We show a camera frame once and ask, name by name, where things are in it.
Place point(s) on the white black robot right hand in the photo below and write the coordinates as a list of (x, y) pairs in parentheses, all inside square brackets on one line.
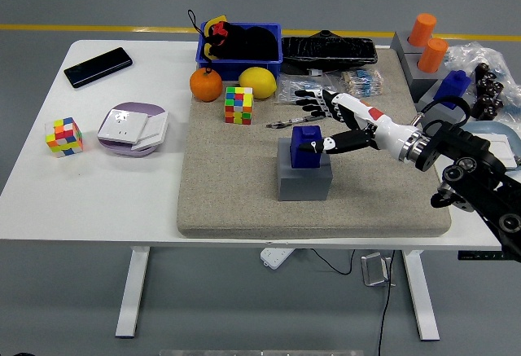
[(386, 130)]

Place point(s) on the blue square seal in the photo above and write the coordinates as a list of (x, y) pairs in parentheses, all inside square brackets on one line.
[(303, 159), (454, 84)]

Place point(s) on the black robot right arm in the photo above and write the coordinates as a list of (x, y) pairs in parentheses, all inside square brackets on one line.
[(468, 148)]

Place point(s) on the grey square seal holder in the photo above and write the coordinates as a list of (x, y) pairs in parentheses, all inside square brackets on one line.
[(303, 185), (427, 101)]

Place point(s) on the grey round seal holder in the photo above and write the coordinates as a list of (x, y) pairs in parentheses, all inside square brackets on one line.
[(401, 42), (411, 67)]

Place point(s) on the orange round seal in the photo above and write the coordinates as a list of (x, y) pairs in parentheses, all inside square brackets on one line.
[(432, 55), (421, 30)]

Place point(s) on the clear bag of resistors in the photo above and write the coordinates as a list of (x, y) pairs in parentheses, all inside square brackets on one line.
[(362, 81), (289, 85)]

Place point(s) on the black wrapped keyboard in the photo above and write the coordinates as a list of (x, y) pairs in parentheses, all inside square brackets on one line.
[(329, 50)]

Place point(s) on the black silver pen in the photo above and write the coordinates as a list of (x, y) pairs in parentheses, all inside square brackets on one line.
[(289, 121)]

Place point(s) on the crumpled clear plastic bag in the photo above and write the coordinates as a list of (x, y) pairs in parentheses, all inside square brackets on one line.
[(464, 54)]

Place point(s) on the cluster of black knobs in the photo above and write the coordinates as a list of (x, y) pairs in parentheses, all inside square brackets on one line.
[(488, 91)]

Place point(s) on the light blue plate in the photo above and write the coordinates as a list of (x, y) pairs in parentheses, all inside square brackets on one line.
[(498, 128)]

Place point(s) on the yellow lemon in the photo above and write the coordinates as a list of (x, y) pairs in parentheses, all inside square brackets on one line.
[(257, 83)]

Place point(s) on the colourful puzzle cube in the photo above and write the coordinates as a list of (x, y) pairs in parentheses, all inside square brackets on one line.
[(238, 105), (64, 138)]

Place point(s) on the black table control panel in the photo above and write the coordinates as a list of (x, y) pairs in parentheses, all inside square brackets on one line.
[(480, 255)]

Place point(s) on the white power strip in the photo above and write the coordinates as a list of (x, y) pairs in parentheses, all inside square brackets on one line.
[(277, 257)]

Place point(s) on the white table leg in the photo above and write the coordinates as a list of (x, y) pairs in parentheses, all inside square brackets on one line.
[(132, 291), (421, 295)]

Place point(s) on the blue plastic bin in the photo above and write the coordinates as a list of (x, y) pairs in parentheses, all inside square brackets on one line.
[(228, 70)]

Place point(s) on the grey-brown mat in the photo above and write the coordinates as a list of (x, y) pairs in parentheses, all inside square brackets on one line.
[(228, 193)]

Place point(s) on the orange fruit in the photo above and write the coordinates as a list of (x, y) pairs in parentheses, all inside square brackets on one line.
[(205, 85)]

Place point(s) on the yellow flat piece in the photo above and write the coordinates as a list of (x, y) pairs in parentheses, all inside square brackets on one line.
[(217, 19)]

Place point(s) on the purple plate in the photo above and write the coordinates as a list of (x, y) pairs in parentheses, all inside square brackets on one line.
[(134, 106)]

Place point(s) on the black smartphone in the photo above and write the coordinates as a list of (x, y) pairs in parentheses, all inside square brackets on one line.
[(97, 67)]

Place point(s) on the white wall switch panel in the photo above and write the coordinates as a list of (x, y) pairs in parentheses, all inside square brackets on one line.
[(500, 146), (154, 128)]

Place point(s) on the white wall socket panel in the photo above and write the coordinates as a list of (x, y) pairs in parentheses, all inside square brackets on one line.
[(122, 127)]

